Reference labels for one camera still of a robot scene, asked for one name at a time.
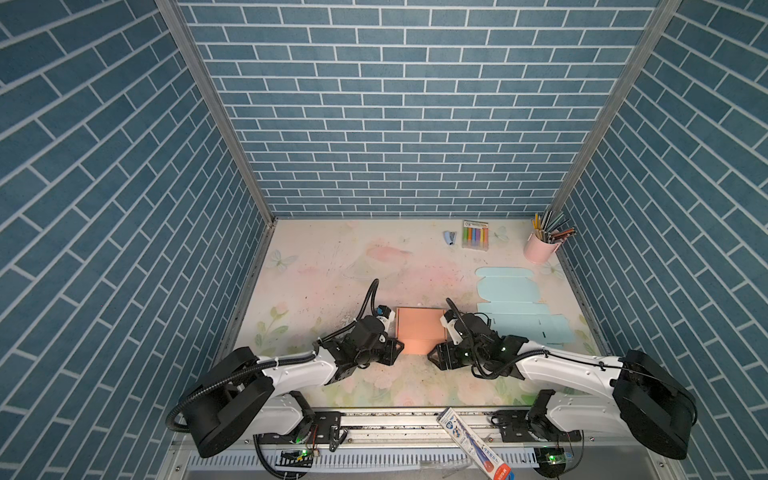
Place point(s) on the aluminium mounting rail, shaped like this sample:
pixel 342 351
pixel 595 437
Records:
pixel 408 442

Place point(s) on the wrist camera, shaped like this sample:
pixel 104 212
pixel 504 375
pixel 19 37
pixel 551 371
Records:
pixel 450 327
pixel 387 317

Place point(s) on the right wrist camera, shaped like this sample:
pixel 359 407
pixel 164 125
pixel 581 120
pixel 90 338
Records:
pixel 450 327

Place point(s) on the coloured marker pack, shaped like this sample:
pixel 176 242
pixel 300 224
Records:
pixel 475 235

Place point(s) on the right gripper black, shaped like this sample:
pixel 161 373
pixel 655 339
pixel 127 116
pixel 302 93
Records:
pixel 442 350

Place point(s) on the toothpaste tube box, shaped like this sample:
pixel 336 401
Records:
pixel 491 464

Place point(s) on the pink cardboard box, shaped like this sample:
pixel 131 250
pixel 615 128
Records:
pixel 419 329

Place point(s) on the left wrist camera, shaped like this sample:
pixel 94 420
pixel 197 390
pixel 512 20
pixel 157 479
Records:
pixel 387 317

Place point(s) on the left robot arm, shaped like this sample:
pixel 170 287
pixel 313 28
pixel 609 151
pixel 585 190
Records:
pixel 244 394

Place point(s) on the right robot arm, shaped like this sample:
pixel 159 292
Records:
pixel 628 395

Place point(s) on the pink pencil cup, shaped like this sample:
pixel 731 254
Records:
pixel 538 251

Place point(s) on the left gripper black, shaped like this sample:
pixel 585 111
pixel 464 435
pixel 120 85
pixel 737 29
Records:
pixel 391 346

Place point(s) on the light blue cardboard box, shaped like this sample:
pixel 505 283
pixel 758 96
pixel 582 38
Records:
pixel 512 300

